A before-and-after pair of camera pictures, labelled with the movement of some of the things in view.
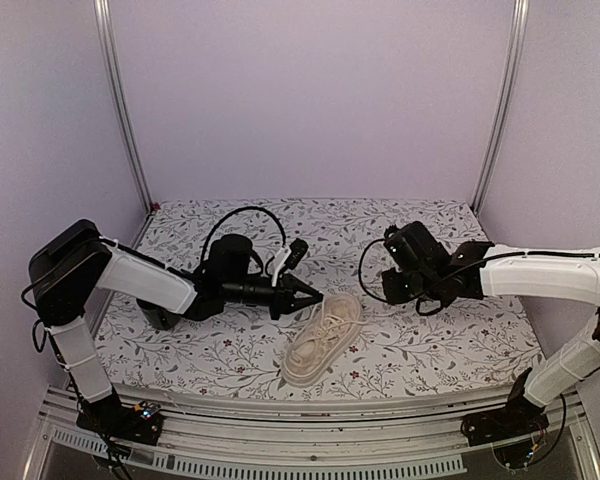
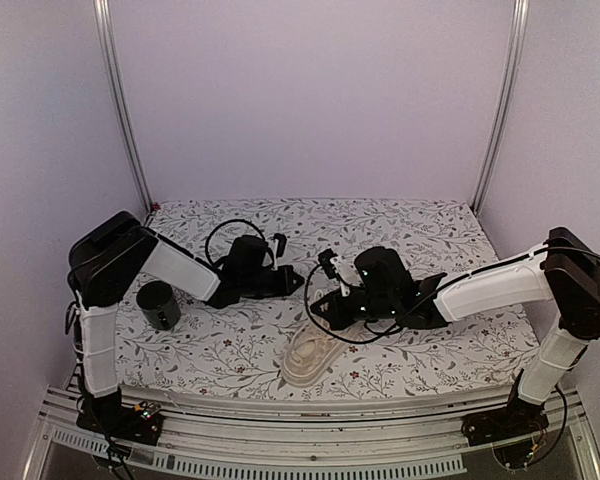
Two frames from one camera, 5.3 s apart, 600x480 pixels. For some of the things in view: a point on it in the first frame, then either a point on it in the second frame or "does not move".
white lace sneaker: (322, 339) does not move
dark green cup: (157, 316) does not move
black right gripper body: (396, 295) → (379, 308)
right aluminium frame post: (518, 40) does not move
